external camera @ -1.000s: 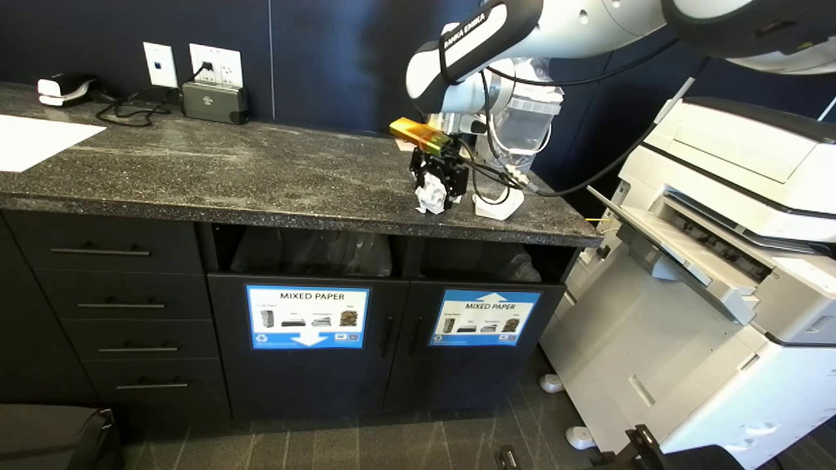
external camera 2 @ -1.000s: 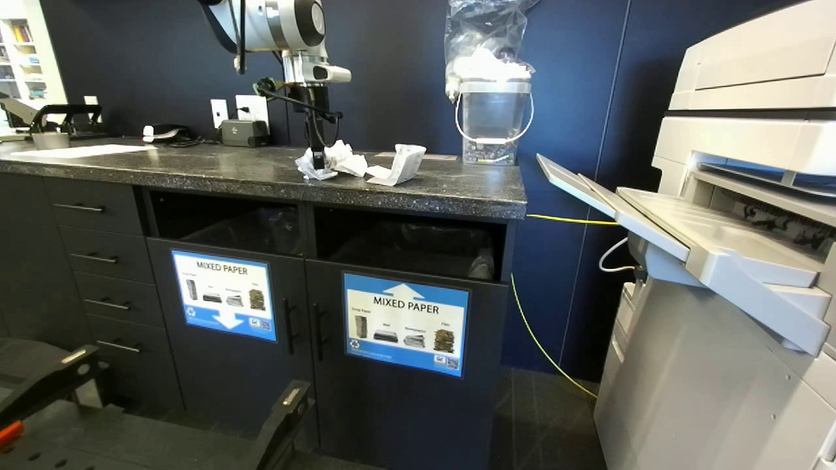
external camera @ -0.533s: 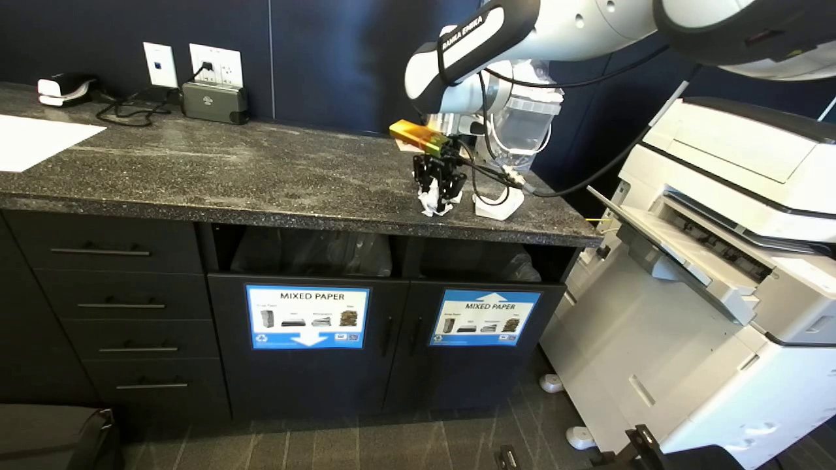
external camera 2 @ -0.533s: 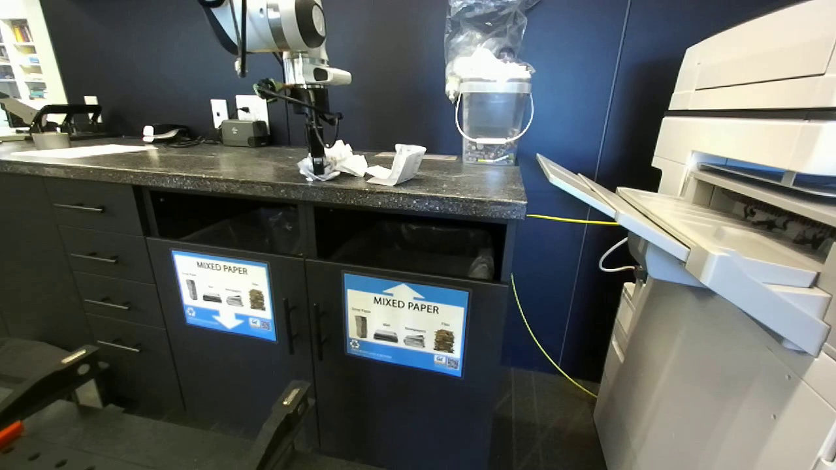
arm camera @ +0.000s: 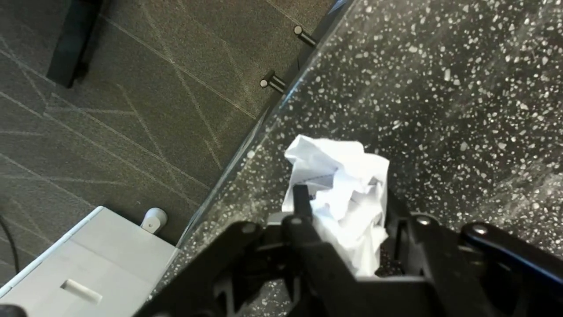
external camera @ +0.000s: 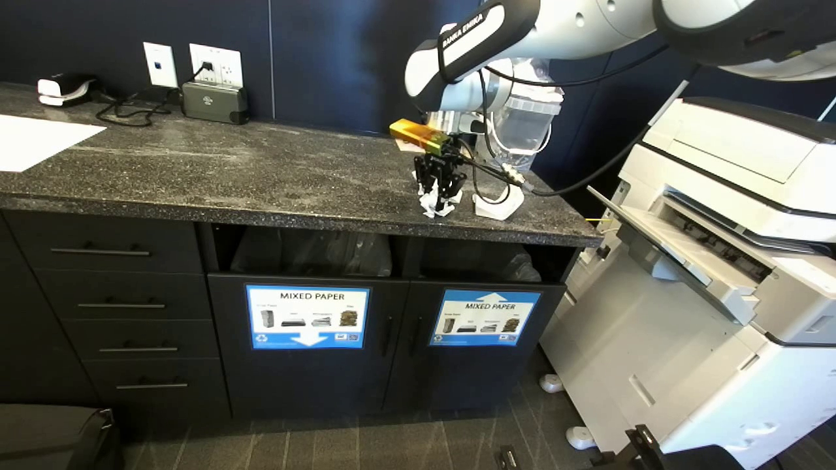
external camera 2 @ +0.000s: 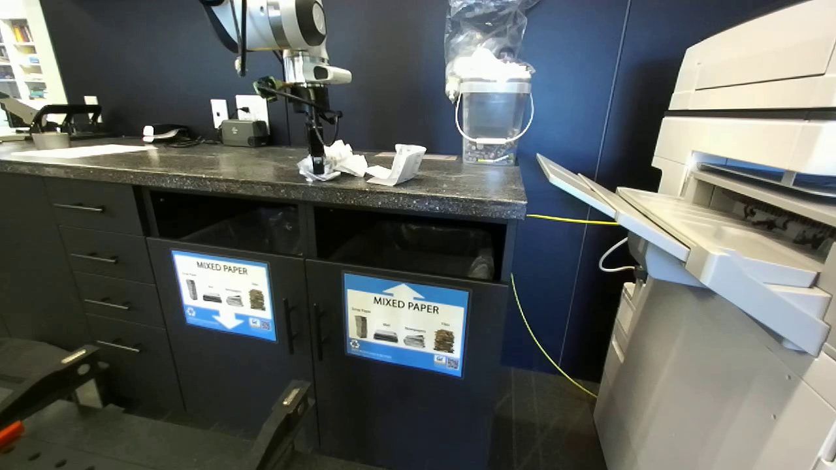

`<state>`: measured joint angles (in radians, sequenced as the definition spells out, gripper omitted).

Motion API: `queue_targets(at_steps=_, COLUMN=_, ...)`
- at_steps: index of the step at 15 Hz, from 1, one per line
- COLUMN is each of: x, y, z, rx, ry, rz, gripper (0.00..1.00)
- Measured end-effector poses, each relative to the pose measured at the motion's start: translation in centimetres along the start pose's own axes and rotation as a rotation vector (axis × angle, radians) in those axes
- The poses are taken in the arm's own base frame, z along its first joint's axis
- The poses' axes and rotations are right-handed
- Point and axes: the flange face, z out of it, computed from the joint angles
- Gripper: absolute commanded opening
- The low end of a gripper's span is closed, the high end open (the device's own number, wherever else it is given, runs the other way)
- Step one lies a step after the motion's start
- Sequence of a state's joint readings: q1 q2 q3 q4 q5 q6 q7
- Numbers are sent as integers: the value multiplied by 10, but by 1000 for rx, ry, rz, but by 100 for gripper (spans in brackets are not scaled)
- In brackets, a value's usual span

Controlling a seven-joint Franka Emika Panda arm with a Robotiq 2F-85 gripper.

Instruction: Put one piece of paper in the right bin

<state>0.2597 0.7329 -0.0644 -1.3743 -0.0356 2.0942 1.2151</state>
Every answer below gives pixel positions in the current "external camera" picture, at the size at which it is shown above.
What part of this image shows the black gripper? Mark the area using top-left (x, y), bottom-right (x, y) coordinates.
top-left (412, 146), bottom-right (470, 216)

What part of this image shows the black bin liner bag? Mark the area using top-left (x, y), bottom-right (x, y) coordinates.
top-left (421, 237), bottom-right (545, 288)
top-left (227, 224), bottom-right (398, 282)

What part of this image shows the clear plastic container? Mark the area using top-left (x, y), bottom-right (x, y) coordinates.
top-left (481, 58), bottom-right (568, 178)

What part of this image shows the blue label with up arrow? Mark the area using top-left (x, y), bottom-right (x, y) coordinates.
top-left (427, 288), bottom-right (543, 350)

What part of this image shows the dark cabinet with counter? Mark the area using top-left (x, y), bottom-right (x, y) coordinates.
top-left (0, 81), bottom-right (604, 432)

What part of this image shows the blue label with down arrow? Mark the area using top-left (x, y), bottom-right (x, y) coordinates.
top-left (244, 280), bottom-right (373, 352)

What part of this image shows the black box device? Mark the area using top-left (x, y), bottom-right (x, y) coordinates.
top-left (178, 78), bottom-right (252, 126)

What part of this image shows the grey printer side tray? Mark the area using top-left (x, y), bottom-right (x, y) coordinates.
top-left (585, 180), bottom-right (762, 327)

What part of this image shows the large white office printer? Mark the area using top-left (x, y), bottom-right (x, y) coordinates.
top-left (538, 92), bottom-right (836, 470)

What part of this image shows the black floor stand base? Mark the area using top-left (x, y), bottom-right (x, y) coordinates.
top-left (620, 424), bottom-right (745, 470)

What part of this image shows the flat white paper sheet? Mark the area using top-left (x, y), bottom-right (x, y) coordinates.
top-left (0, 113), bottom-right (108, 175)

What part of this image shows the yellow green wrist camera block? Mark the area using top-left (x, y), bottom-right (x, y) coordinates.
top-left (386, 118), bottom-right (450, 158)

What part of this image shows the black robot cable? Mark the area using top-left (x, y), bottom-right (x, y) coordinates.
top-left (450, 62), bottom-right (692, 198)

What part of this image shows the wide white wall outlet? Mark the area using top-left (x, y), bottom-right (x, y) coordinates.
top-left (188, 43), bottom-right (246, 90)

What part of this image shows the small white wall plate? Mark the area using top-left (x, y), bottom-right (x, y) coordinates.
top-left (142, 39), bottom-right (180, 92)

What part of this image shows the black counter cable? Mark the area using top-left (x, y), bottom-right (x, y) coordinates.
top-left (92, 83), bottom-right (185, 130)

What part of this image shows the metal drawer handle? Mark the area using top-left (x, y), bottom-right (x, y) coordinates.
top-left (93, 343), bottom-right (184, 359)
top-left (73, 299), bottom-right (171, 314)
top-left (48, 246), bottom-right (155, 262)
top-left (113, 378), bottom-right (191, 395)

